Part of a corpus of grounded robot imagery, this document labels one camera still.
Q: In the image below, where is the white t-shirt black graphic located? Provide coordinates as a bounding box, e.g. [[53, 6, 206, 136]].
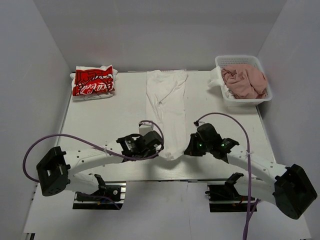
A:
[[146, 69, 188, 161]]

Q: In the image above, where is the pink t-shirt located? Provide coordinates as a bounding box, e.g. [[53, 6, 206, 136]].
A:
[[221, 64, 268, 99]]

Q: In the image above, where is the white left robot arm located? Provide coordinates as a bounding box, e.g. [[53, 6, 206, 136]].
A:
[[36, 130, 164, 197]]

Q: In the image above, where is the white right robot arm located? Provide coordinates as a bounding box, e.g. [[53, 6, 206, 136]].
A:
[[184, 123, 318, 220]]

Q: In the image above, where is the folded red coca-cola t-shirt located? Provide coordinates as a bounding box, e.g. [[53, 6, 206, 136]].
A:
[[69, 65, 118, 102]]

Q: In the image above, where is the white plastic basket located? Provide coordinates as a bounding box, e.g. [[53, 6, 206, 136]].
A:
[[215, 55, 273, 107]]

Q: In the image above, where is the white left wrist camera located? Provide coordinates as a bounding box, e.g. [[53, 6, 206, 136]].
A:
[[138, 123, 153, 136]]

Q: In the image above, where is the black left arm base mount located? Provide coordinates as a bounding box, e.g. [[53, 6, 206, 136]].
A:
[[72, 182, 127, 211]]

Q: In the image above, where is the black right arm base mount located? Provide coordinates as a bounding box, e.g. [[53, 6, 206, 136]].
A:
[[205, 172, 248, 213]]

